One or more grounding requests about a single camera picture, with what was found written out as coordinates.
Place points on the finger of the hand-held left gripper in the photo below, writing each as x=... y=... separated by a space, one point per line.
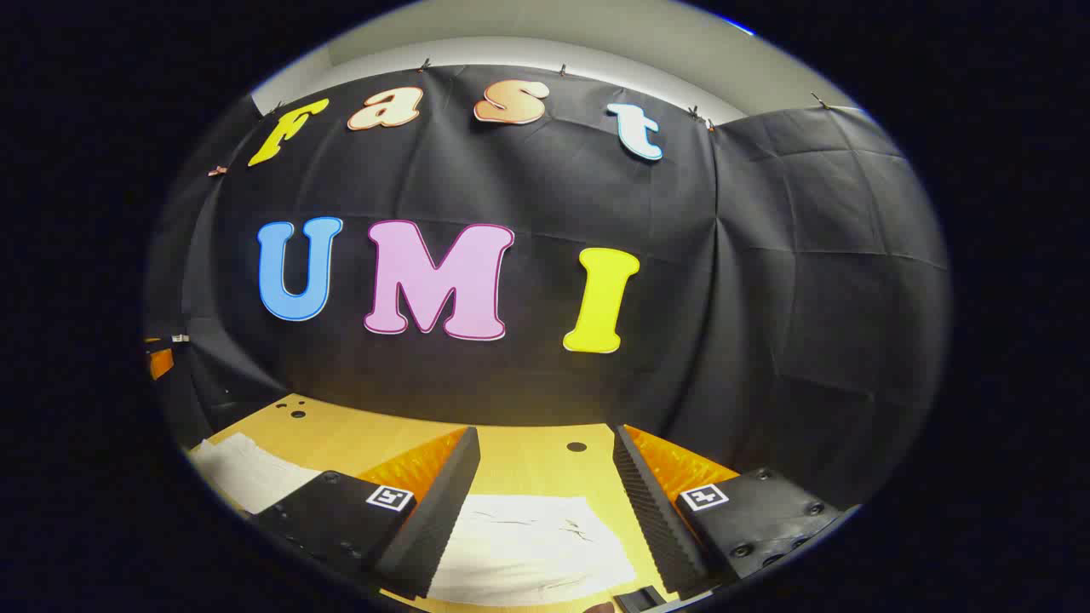
x=160 y=362

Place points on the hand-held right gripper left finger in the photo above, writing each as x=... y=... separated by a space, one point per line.
x=434 y=519

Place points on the black backdrop cloth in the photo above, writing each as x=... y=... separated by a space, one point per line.
x=749 y=298

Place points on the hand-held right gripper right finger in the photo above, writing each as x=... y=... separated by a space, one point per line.
x=656 y=519

